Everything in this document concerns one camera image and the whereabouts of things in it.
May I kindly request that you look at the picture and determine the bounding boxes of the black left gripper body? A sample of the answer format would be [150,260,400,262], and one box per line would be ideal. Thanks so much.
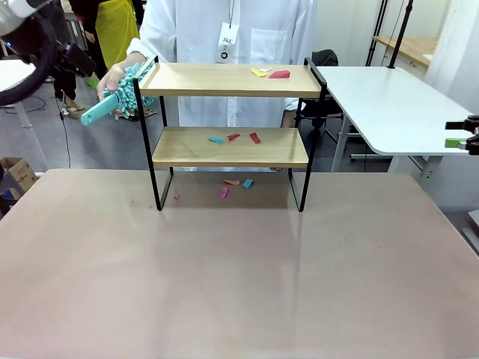
[55,42,97,79]

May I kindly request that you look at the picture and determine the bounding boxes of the teal microfiber duster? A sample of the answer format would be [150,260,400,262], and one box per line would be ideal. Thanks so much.
[80,61,160,127]

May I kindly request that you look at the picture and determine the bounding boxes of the person's right forearm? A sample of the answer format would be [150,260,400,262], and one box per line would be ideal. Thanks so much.
[126,20,177,70]

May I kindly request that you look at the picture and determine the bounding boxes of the two-tier wood metal shelf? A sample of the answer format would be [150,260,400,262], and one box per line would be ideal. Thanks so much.
[132,55,329,213]

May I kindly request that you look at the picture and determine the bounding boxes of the person's right hand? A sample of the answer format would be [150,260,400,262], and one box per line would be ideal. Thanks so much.
[96,59,132,102]

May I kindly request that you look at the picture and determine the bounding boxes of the person's left hand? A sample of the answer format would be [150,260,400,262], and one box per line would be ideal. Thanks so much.
[280,108,299,129]

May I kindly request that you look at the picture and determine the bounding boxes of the person in dark clothes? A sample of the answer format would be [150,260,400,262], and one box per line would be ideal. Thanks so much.
[52,70,86,114]

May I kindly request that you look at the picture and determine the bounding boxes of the beige floor mat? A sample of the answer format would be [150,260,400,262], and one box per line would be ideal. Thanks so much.
[61,106,91,121]

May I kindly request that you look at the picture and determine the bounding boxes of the person in yellow apron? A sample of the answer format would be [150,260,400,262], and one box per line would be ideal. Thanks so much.
[69,0,147,73]

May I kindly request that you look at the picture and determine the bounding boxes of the small white side table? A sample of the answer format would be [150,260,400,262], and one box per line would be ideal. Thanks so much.
[0,59,52,171]

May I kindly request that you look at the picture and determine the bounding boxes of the large white side table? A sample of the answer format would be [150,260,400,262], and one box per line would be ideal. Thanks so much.
[314,65,479,184]

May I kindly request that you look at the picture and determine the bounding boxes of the grey metal floor base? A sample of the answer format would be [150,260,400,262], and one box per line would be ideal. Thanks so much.
[460,208,479,259]

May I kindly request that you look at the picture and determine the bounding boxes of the white fabric curtain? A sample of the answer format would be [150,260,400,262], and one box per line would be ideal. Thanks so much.
[425,0,479,110]

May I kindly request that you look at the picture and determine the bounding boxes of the wooden background desk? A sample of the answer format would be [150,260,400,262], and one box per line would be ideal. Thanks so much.
[373,35,439,68]

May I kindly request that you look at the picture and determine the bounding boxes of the black stand pole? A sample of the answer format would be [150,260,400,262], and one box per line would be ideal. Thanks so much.
[388,0,415,70]

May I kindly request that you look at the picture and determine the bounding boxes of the person in white lab coat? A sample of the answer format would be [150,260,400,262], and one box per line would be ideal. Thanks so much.
[125,0,319,173]

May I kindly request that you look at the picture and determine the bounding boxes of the cardboard box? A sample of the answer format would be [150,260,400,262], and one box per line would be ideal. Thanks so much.
[0,156,39,201]

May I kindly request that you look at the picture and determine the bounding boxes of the black tripod stand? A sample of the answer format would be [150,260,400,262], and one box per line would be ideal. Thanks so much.
[367,0,389,67]

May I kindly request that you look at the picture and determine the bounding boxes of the black office chair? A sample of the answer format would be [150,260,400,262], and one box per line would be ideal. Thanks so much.
[299,48,355,143]

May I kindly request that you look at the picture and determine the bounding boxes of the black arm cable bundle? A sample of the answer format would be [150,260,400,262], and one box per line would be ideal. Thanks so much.
[0,14,59,107]

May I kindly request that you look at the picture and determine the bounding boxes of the thin black hanging cable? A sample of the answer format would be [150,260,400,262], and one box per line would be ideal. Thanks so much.
[55,97,72,170]

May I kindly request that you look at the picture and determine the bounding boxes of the white name badge lanyard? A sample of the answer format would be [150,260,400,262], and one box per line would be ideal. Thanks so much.
[216,0,241,64]

